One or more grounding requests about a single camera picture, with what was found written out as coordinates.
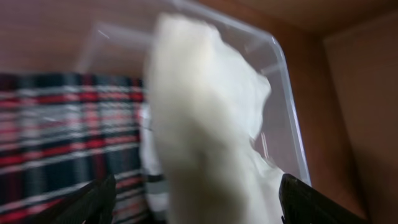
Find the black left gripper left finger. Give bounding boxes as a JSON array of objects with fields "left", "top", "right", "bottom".
[{"left": 31, "top": 175, "right": 116, "bottom": 224}]

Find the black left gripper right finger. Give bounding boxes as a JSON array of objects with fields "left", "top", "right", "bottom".
[{"left": 279, "top": 174, "right": 368, "bottom": 224}]

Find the plaid flannel shirt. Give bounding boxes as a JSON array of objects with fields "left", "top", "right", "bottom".
[{"left": 1, "top": 73, "right": 150, "bottom": 223}]

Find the cream cloth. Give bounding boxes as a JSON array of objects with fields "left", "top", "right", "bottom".
[{"left": 146, "top": 14, "right": 284, "bottom": 223}]

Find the white printed t-shirt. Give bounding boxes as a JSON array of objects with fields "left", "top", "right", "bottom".
[{"left": 139, "top": 103, "right": 169, "bottom": 223}]

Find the clear plastic storage container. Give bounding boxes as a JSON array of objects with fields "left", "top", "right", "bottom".
[{"left": 74, "top": 1, "right": 311, "bottom": 184}]

